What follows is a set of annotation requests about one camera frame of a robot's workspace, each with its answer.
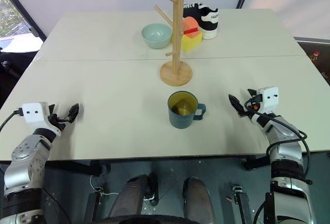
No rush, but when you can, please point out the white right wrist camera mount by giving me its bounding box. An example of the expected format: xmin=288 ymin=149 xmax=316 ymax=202
xmin=249 ymin=86 xmax=280 ymax=126

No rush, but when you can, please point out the dark grey rounded shape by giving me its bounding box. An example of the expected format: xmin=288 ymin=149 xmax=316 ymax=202
xmin=109 ymin=174 xmax=156 ymax=222
xmin=182 ymin=177 xmax=216 ymax=221

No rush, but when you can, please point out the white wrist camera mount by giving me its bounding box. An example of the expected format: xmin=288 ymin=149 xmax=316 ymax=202
xmin=21 ymin=101 xmax=63 ymax=137
xmin=249 ymin=86 xmax=280 ymax=126

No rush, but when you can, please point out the orange foam block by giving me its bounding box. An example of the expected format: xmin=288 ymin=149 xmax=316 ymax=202
xmin=181 ymin=16 xmax=200 ymax=39

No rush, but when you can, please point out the yellow foam block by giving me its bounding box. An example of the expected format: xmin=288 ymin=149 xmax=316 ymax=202
xmin=181 ymin=30 xmax=203 ymax=53

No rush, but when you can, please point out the black floor rail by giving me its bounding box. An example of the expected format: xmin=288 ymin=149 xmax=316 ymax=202
xmin=84 ymin=185 xmax=104 ymax=221
xmin=231 ymin=183 xmax=253 ymax=224

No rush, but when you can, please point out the blue mug with yellow inside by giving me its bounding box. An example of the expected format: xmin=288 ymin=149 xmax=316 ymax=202
xmin=167 ymin=90 xmax=207 ymax=130

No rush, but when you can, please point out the black table bracket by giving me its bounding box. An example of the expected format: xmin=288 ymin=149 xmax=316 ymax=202
xmin=241 ymin=154 xmax=272 ymax=171
xmin=45 ymin=159 xmax=110 ymax=178

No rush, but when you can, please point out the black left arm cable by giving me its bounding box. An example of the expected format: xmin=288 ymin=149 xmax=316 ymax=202
xmin=0 ymin=108 xmax=24 ymax=132

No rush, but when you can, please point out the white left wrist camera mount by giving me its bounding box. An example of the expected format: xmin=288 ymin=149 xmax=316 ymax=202
xmin=21 ymin=101 xmax=63 ymax=137

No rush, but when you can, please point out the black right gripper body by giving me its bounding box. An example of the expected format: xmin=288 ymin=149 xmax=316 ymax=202
xmin=239 ymin=95 xmax=263 ymax=119

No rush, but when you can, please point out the black window frame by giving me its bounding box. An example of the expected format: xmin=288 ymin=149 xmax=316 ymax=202
xmin=0 ymin=0 xmax=47 ymax=44

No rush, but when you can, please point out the black and white sneaker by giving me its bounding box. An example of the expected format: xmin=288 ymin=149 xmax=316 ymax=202
xmin=182 ymin=2 xmax=220 ymax=40

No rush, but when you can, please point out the thin white floor cable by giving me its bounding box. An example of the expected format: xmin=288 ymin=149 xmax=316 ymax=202
xmin=89 ymin=175 xmax=120 ymax=197

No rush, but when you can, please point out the wooden mug tree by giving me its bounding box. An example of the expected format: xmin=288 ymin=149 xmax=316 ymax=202
xmin=154 ymin=0 xmax=193 ymax=85

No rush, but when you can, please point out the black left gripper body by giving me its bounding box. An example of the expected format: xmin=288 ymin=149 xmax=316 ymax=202
xmin=47 ymin=112 xmax=69 ymax=133

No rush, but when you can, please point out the light green bowl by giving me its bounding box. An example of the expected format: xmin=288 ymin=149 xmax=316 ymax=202
xmin=141 ymin=23 xmax=173 ymax=50

